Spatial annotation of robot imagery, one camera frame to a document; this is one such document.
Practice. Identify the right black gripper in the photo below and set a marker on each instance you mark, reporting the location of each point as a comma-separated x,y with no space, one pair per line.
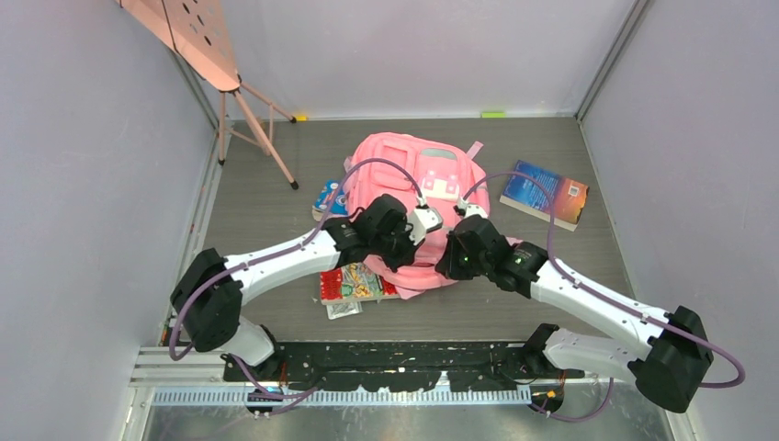
448,265

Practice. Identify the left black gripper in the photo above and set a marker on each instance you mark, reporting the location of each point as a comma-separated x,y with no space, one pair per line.
406,254

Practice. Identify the red comic paperback book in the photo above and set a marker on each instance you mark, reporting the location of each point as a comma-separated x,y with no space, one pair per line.
354,283

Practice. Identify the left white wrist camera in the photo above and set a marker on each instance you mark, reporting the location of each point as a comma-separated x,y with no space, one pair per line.
423,220

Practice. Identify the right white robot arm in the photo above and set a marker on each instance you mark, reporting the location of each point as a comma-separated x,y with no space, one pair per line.
663,353

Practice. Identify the pink tripod stand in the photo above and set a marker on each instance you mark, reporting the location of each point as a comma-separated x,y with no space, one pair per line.
197,32

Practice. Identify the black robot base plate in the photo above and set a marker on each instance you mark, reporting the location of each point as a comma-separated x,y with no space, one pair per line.
405,366

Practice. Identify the light blue paperback book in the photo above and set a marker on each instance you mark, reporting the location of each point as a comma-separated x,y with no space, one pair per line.
331,195

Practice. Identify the pink student backpack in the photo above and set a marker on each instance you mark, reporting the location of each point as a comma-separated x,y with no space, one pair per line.
415,171

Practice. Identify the green tape marker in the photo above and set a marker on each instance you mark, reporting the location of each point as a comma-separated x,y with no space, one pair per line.
493,115

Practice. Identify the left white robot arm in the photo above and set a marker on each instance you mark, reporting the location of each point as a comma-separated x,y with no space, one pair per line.
209,297

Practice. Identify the blue orange paperback book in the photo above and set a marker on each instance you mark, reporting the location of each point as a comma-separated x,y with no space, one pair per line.
539,191

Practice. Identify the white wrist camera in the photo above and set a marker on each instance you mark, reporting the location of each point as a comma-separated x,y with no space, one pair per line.
465,209
423,220

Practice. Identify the clear plastic stationery pack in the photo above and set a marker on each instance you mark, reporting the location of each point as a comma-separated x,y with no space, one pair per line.
341,310

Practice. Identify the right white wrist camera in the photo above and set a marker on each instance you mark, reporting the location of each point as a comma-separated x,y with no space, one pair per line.
465,209

